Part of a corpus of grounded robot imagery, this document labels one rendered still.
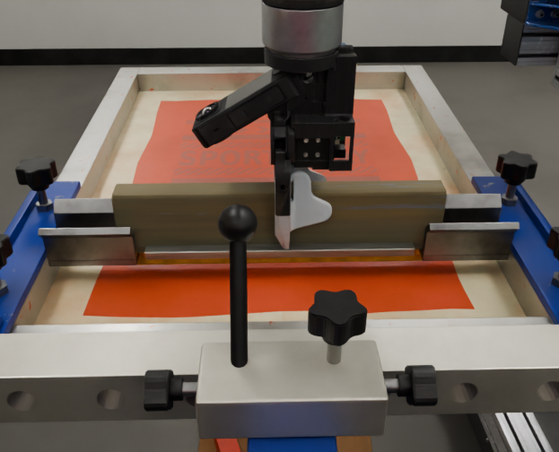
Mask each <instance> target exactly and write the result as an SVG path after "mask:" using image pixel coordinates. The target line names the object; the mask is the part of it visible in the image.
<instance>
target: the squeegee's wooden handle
mask: <svg viewBox="0 0 559 452"><path fill-rule="evenodd" d="M311 193H312V194H313V195H314V196H316V197H318V198H320V199H322V200H324V201H326V202H328V203H330V205H331V207H332V213H331V216H330V218H329V219H328V220H326V221H325V222H320V223H316V224H312V225H309V226H305V227H302V228H299V229H295V230H292V231H291V232H290V244H319V243H384V242H414V245H415V249H423V244H424V233H425V227H426V226H427V225H428V224H429V223H443V217H444V212H445V205H446V200H447V191H446V189H445V187H444V185H443V184H442V182H441V180H376V181H311ZM111 202H112V207H113V213H114V219H115V224H116V228H117V227H130V228H131V229H132V230H133V231H134V235H135V247H136V253H144V251H145V247H146V246H187V245H230V242H229V241H227V240H226V239H225V238H224V237H223V236H222V235H221V233H220V231H219V228H218V219H219V216H220V214H221V213H222V211H223V210H224V209H225V208H226V207H227V206H230V205H233V204H243V205H246V206H248V207H249V208H250V209H251V210H252V211H253V212H254V213H255V215H256V217H257V220H258V227H257V231H256V234H255V235H254V236H253V237H252V239H250V240H249V241H247V245H253V244H280V242H279V241H278V239H277V237H276V236H275V182H223V183H145V184H116V186H115V188H114V191H113V193H112V197H111Z"/></svg>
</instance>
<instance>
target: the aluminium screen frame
mask: <svg viewBox="0 0 559 452"><path fill-rule="evenodd" d="M271 69H273V68H271V67H269V66H218V67H141V68H140V67H121V68H120V70H119V71H118V74H117V76H116V77H115V79H114V81H113V83H112V84H111V85H110V87H109V89H108V91H107V93H106V95H105V96H104V98H103V100H102V102H101V103H100V105H99V107H98V108H97V110H96V112H95V114H94V115H93V117H92V120H91V121H90V123H89V125H88V126H87V127H86V129H85V131H84V133H83V135H82V137H81V139H80V141H79V142H78V144H77V145H76V147H75V148H74V151H73V153H72V154H71V156H70V158H69V160H68V161H67V163H66V165H65V166H64V168H63V170H62V172H61V173H60V175H59V177H58V179H57V181H80V183H81V188H80V190H79V192H78V194H77V196H76V198H75V199H81V198H92V195H93V193H94V190H95V188H96V186H97V185H98V182H99V180H100V177H101V175H102V172H103V171H104V169H105V167H106V164H107V162H108V160H109V157H110V155H111V153H112V151H113V149H114V147H115V144H116V142H117V140H118V137H119V135H120V133H121V131H122V129H123V126H124V124H125V123H126V121H127V117H128V115H129V113H130V111H131V108H132V107H133V105H134V103H135V99H136V97H137V95H138V93H139V92H140V91H237V90H238V89H239V88H241V87H242V86H244V85H246V84H247V83H250V82H251V81H253V80H255V79H256V78H258V77H259V76H260V75H262V74H264V73H266V72H268V71H269V70H271ZM354 89H355V90H386V89H404V90H405V92H406V95H407V97H408V98H409V99H410V101H411V103H412V105H413V107H414V109H415V111H416V113H417V115H418V117H419V118H420V120H421V122H422V123H423V125H424V128H425V130H426V132H427V134H428V135H429V136H430V138H431V140H432V143H433V145H434V146H435V148H436V150H437V152H438V154H439V155H440V157H441V159H442V161H443V163H444V165H445V167H446V169H447V170H448V172H449V174H450V176H451V178H452V180H453V181H454V183H455V185H456V187H457V189H458V191H459V192H460V193H461V194H477V192H476V190H475V188H474V187H473V185H472V183H471V179H472V177H494V174H493V173H492V172H491V170H490V169H489V167H488V166H487V164H486V163H485V161H484V159H483V158H482V156H481V155H480V153H479V152H478V150H477V149H476V147H475V146H474V145H473V143H472V142H471V140H470V139H469V137H468V136H467V133H466V132H465V130H464V129H463V127H462V126H461V124H460V123H459V122H458V120H457V119H456V117H455V116H454V114H453V113H452V111H451V110H450V108H449V106H448V105H447V103H446V102H445V100H444V99H443V97H442V96H441V95H440V93H439V92H438V90H437V89H436V87H435V86H434V84H433V83H432V81H431V79H430V78H429V76H428V75H427V73H426V72H425V71H424V69H423V67H422V66H421V65H357V66H356V75H355V87H354ZM496 262H497V264H498V265H499V266H500V268H501V270H502V273H503V275H504V276H505V278H506V280H507V282H508V284H509V285H510V287H511V289H512V291H513V293H514V295H515V297H516V299H517V300H518V302H519V304H520V306H521V308H522V310H523V311H524V313H525V315H526V317H472V318H417V319H367V322H366V327H417V326H524V325H553V324H554V323H553V321H552V319H551V318H550V317H549V315H548V314H547V312H546V309H545V308H544V306H543V304H542V303H541V301H540V299H539V298H538V296H537V294H536V293H535V291H534V289H533V288H532V286H531V284H530V282H529V281H528V278H527V277H526V275H525V274H524V272H523V271H522V269H521V267H520V265H519V263H518V262H517V260H516V258H515V256H514V255H513V254H512V252H510V255H509V259H508V260H496ZM59 268H60V266H49V265H48V259H47V258H46V259H45V261H44V263H43V265H42V267H41V268H40V271H39V274H38V276H37V278H36V280H35V282H34V284H33V285H32V287H31V290H30V292H29V294H28V296H27V298H26V300H25V301H24V303H23V305H22V308H21V310H20V312H19V314H18V316H17V318H16V319H15V321H14V323H13V326H12V328H11V331H10V333H9V334H35V333H90V332H143V331H198V330H231V322H195V323H139V324H84V325H34V324H35V322H36V319H37V317H38V315H39V313H40V310H41V308H42V306H43V304H44V302H45V299H46V297H47V296H48V292H49V290H50V288H51V286H52V284H53V282H54V280H55V278H56V276H57V272H58V270H59ZM307 328H308V320H305V321H250V322H248V330H253V329H307Z"/></svg>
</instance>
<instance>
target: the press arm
mask: <svg viewBox="0 0 559 452"><path fill-rule="evenodd" d="M247 452H337V444H336V436H332V437H287V438H248V441H247Z"/></svg>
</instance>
